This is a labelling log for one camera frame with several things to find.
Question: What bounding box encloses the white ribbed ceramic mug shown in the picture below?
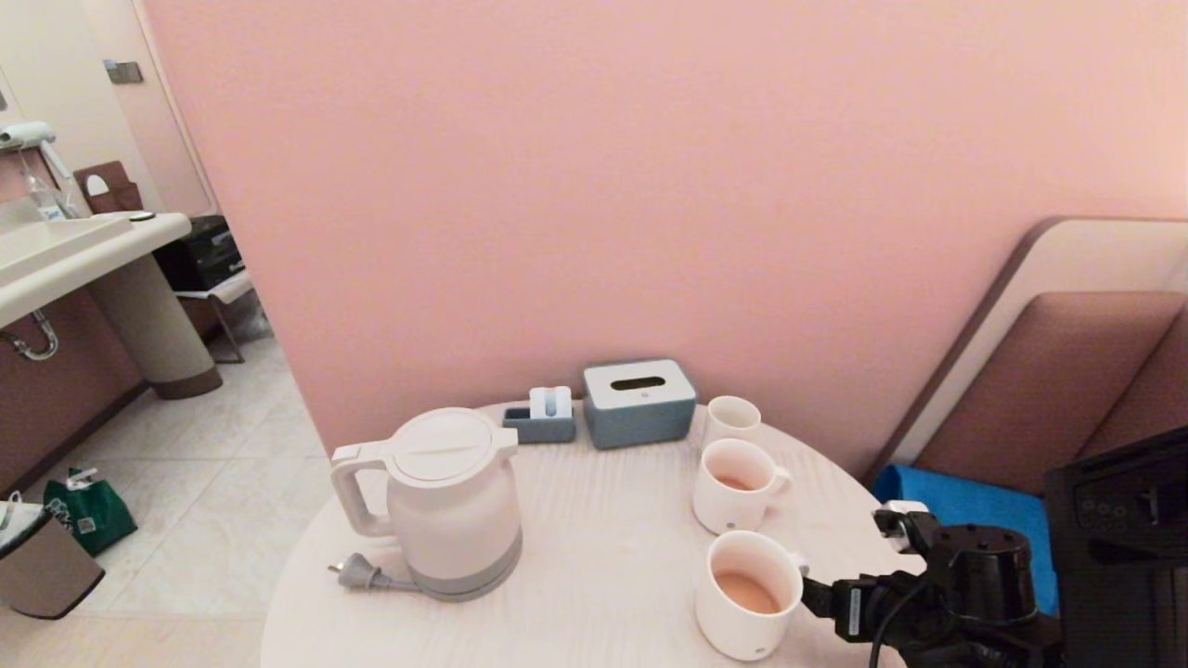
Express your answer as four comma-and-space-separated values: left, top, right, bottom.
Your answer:
695, 531, 808, 662
692, 438, 793, 537

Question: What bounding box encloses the white electric kettle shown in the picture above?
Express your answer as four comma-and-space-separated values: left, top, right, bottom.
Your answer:
330, 407, 523, 602

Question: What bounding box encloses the clear plastic bottle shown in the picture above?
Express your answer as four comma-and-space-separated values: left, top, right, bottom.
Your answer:
20, 153, 71, 222

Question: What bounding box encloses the blue folded cloth bag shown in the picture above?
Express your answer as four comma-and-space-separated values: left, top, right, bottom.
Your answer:
872, 464, 1059, 615

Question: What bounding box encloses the brown and cream sofa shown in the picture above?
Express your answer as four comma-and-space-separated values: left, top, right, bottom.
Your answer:
863, 216, 1188, 502

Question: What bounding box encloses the blue-grey tissue box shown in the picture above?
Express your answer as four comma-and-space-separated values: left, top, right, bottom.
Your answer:
582, 359, 698, 450

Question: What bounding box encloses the small blue-grey tray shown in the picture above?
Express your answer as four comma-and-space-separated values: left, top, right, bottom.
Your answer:
503, 401, 577, 444

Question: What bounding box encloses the grey kettle power plug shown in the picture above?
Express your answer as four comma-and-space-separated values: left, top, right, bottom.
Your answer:
327, 552, 419, 592

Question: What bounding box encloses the white metal-legged stool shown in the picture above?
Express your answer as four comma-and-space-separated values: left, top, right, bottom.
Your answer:
176, 269, 261, 365

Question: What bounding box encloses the black box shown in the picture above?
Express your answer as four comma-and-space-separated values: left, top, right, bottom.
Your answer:
153, 215, 250, 293

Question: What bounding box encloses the green shopping bag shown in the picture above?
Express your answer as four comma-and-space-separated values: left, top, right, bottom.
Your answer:
45, 467, 138, 557

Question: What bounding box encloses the brown trash bin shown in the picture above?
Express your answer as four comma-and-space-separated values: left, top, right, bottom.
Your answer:
0, 506, 105, 620

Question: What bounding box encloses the brown tissue holder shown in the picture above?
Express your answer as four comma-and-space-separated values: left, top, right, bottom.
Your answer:
74, 161, 146, 216

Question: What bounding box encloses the chrome sink drain pipe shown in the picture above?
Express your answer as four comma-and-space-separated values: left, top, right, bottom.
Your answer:
0, 309, 61, 363

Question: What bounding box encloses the white sink counter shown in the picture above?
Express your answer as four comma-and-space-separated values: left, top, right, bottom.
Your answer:
0, 212, 224, 400

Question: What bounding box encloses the white hair dryer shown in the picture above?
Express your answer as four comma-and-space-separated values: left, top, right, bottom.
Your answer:
0, 121, 73, 182

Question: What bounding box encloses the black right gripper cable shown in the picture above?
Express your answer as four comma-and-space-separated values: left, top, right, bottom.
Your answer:
871, 577, 934, 668

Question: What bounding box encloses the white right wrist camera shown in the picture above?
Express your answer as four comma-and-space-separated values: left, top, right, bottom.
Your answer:
872, 501, 940, 556

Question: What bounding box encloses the small white handleless cup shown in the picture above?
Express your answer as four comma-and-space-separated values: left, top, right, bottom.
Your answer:
703, 395, 762, 446

